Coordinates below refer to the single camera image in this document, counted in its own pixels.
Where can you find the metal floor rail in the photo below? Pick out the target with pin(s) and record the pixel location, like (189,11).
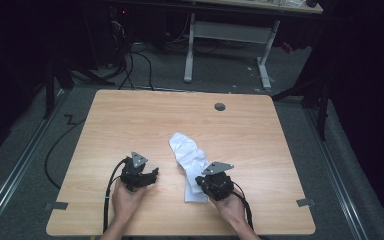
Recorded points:
(336,173)
(20,166)

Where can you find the black metal stand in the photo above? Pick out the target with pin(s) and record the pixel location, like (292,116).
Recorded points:
(49,90)
(321,110)

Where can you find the grey round table grommet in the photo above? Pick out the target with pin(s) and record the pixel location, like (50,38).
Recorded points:
(220,107)

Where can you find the white cloth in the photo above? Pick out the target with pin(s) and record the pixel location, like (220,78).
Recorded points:
(190,156)

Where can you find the white desk frame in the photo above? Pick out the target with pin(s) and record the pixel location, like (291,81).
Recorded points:
(230,31)

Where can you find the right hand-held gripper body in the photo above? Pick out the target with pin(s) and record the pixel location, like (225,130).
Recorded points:
(217,185)

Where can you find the grey tape piece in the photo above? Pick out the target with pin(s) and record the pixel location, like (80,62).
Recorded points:
(58,206)
(306,202)

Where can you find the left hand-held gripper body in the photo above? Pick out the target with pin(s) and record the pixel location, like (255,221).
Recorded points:
(132,175)

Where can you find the small red object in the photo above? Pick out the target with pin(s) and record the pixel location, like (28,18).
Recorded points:
(287,47)

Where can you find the person's right hand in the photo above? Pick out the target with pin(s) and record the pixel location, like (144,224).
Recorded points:
(231,210)

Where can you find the person's left hand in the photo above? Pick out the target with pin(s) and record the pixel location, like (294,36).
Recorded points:
(125,203)

